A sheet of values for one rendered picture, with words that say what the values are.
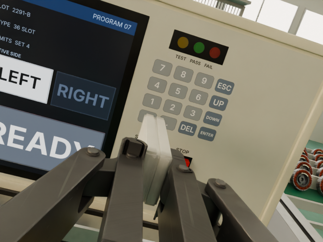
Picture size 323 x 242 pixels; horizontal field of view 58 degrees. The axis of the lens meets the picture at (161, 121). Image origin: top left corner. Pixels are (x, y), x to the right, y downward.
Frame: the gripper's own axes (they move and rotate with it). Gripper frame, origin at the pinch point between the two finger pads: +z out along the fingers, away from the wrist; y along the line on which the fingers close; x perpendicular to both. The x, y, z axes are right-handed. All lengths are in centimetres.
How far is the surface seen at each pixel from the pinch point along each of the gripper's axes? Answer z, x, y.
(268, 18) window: 634, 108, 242
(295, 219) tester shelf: 15.4, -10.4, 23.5
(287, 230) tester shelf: 12.2, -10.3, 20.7
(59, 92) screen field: 7.6, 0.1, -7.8
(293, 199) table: 105, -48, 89
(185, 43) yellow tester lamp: 7.5, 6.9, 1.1
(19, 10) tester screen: 7.6, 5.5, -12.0
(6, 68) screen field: 7.6, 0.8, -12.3
